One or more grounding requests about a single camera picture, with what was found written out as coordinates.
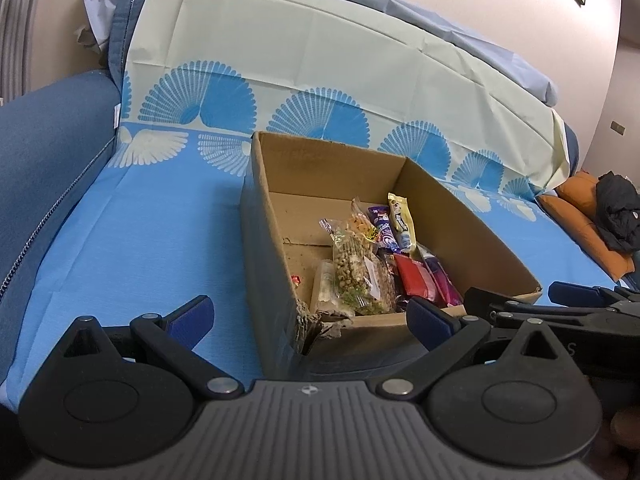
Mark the brown cardboard box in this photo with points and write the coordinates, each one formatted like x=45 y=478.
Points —
x=300 y=170

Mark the red snack packet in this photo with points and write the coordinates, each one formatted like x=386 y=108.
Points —
x=415 y=277

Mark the clear cookie bag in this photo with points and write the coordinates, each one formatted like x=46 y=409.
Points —
x=362 y=225

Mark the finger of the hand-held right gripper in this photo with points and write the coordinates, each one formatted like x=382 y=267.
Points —
x=570 y=291
x=480 y=297

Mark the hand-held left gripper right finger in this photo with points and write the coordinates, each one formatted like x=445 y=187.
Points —
x=430 y=322

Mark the black cloth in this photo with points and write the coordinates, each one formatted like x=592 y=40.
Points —
x=620 y=210

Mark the person's right hand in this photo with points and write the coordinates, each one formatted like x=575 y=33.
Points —
x=627 y=430

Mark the blue sofa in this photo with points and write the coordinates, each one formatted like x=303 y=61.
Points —
x=40 y=160

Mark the dark blue snack packet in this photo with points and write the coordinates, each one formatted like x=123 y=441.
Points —
x=440 y=280

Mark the purple wafer packet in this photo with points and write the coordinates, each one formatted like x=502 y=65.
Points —
x=384 y=232

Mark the orange cushion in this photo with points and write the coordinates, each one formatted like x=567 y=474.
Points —
x=575 y=210

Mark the blue cream printed sheet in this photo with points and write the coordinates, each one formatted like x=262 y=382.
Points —
x=150 y=240

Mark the clear nut brittle bag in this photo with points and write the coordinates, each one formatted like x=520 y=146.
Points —
x=355 y=270

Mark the grey curtain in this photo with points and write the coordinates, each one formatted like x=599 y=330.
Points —
x=17 y=20

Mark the yellow wafer packet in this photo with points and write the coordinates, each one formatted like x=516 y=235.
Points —
x=402 y=222

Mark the white rice cake packet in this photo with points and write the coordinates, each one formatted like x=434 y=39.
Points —
x=324 y=290

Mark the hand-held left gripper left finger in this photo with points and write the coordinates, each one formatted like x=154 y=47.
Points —
x=192 y=320

